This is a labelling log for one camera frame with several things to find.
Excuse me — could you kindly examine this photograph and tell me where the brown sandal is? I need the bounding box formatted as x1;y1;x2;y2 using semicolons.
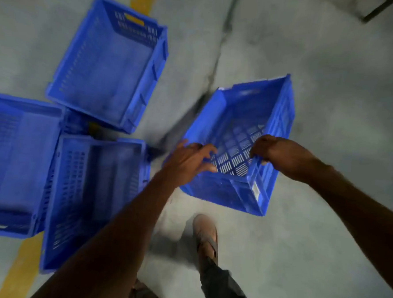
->
190;213;221;259
130;279;179;298

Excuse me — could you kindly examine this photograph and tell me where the dark trouser leg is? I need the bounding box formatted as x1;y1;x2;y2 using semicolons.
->
197;254;264;298

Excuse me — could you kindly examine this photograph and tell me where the person's left hand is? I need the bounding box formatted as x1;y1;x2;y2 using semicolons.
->
162;138;219;190

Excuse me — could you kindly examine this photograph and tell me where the person's left forearm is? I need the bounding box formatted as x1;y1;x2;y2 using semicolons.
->
30;163;183;298

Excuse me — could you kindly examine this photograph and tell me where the dark metal bar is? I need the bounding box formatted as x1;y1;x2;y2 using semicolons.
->
361;0;393;25

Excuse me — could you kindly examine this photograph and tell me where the person's right forearm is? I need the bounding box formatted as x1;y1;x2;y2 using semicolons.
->
302;162;393;297

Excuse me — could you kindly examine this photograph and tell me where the blue plastic perforated crate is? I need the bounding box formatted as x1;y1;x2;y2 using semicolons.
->
43;0;172;136
176;67;298;218
39;133;153;280
0;92;67;242

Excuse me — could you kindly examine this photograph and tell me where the person's right hand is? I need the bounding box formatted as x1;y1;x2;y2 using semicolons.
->
248;134;318;185

